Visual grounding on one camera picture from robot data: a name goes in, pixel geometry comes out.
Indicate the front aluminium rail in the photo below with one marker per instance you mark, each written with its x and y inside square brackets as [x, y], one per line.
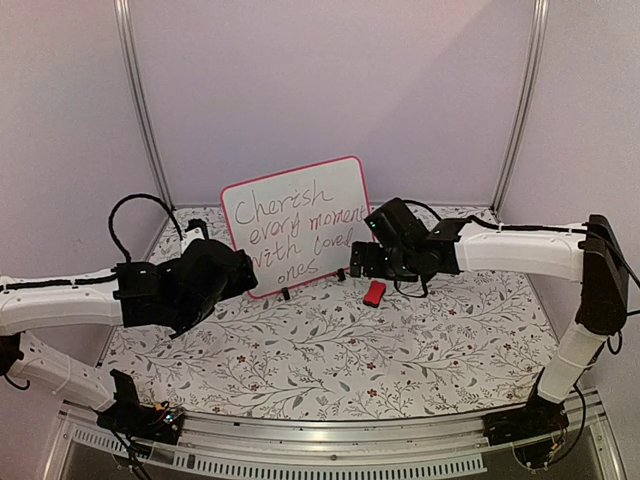
[438, 447]

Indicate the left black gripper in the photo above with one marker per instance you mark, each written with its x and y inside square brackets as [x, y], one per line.
[246, 272]

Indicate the pink framed whiteboard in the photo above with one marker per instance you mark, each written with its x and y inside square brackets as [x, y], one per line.
[298, 225]

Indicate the red whiteboard eraser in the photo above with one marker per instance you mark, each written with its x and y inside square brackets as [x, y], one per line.
[374, 294]

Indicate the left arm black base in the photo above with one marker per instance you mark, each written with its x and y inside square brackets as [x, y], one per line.
[161, 423]

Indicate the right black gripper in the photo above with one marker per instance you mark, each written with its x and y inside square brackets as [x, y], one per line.
[370, 268]

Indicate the right aluminium corner post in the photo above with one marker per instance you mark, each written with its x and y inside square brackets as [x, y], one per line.
[534, 54]

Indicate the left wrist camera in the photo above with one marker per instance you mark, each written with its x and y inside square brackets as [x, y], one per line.
[196, 230]

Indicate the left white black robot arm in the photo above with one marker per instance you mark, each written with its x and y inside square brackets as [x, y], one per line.
[28, 306]

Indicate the floral patterned table mat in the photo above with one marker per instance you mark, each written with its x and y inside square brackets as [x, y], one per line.
[477, 341]

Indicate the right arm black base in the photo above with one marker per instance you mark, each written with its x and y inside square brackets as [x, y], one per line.
[541, 426]

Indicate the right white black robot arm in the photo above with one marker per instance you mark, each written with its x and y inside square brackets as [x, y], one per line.
[586, 254]

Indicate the left aluminium corner post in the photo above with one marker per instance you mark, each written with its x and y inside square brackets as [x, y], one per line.
[133, 72]

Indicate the aluminium corner post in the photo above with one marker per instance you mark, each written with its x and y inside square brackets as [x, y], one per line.
[133, 72]
[534, 54]

